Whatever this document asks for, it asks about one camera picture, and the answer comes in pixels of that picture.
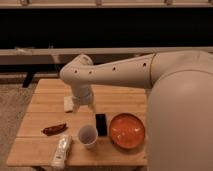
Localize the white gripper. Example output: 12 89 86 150
71 85 95 112

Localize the clear plastic bottle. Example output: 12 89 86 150
51 134 72 169

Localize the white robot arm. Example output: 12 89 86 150
60 50 213 171

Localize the orange ceramic bowl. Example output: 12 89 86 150
109 113 145 149

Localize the white sponge block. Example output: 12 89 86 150
64 96 73 113

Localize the black rectangular block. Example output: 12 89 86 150
95 114 107 136

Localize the white paper cup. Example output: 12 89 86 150
78 125 98 149

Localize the wooden table board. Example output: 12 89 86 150
7 79 147 166

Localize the dark red chili pepper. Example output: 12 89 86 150
42 124 67 136

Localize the grey metal rail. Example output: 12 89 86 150
0 46 213 65

